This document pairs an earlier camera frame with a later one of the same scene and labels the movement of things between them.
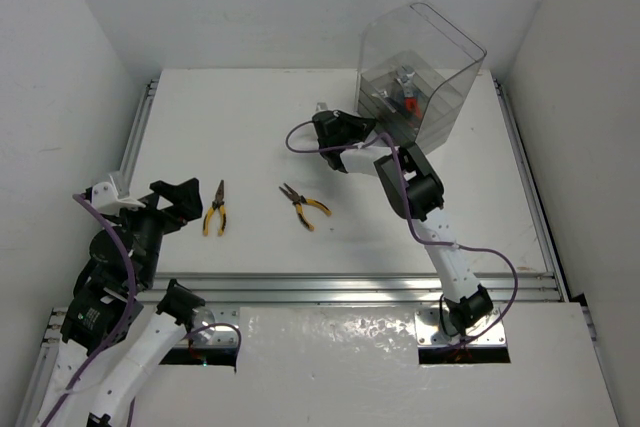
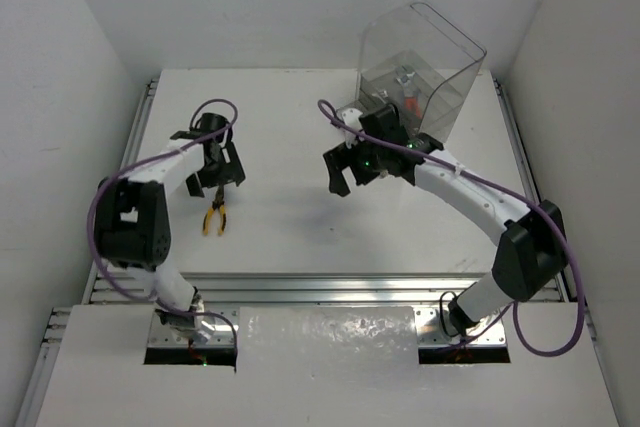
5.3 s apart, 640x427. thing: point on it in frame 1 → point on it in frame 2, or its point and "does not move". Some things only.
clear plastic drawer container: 415,75 does not move
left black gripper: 161,207 → 218,177
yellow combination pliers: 218,203 does not move
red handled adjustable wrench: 410,101 does not move
